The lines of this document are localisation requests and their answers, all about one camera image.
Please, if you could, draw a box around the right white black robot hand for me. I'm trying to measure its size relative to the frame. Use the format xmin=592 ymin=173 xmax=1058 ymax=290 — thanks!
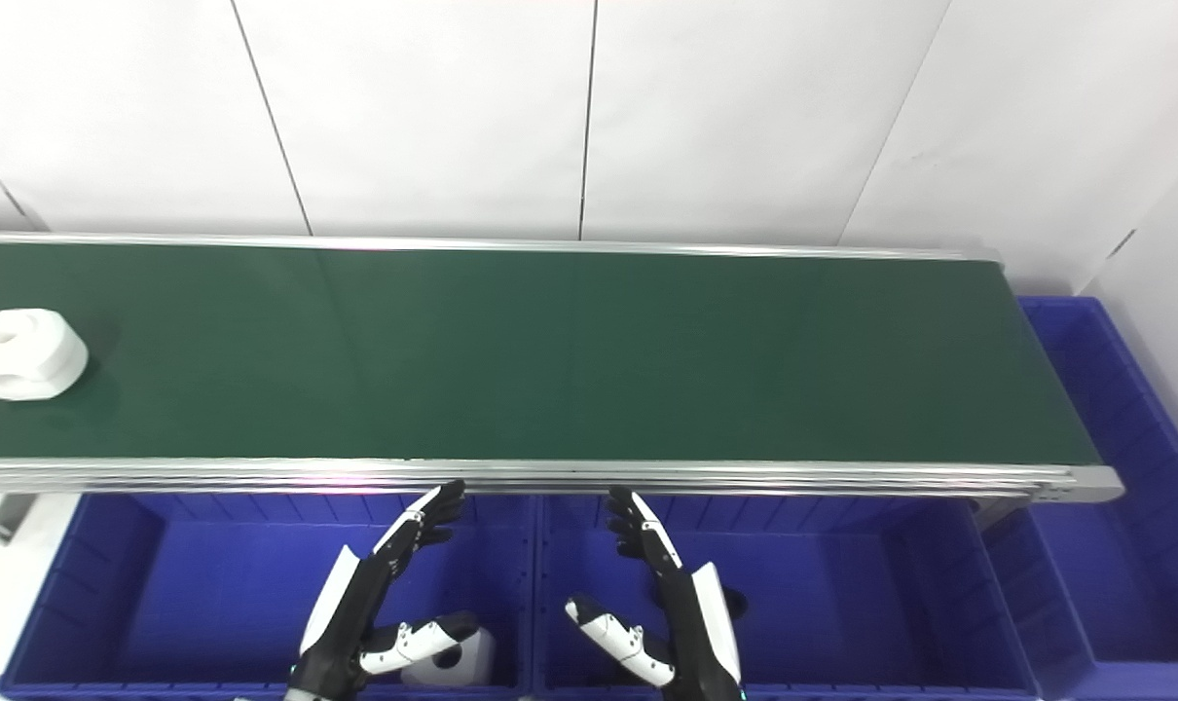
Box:
xmin=564 ymin=488 xmax=747 ymax=701

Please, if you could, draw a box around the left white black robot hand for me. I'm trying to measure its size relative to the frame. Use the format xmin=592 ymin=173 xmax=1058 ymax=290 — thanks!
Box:
xmin=287 ymin=479 xmax=481 ymax=701

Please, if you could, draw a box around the white plastic block part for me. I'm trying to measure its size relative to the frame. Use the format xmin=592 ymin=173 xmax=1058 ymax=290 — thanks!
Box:
xmin=400 ymin=627 xmax=497 ymax=688
xmin=0 ymin=308 xmax=91 ymax=402

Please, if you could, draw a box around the blue plastic bin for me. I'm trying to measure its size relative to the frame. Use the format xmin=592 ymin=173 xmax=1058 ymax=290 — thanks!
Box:
xmin=978 ymin=296 xmax=1178 ymax=701
xmin=0 ymin=491 xmax=539 ymax=701
xmin=534 ymin=493 xmax=1040 ymax=701

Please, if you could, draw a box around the green conveyor belt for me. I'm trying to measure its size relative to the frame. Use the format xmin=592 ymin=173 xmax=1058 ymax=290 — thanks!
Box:
xmin=0 ymin=240 xmax=1102 ymax=467
xmin=0 ymin=232 xmax=1126 ymax=508

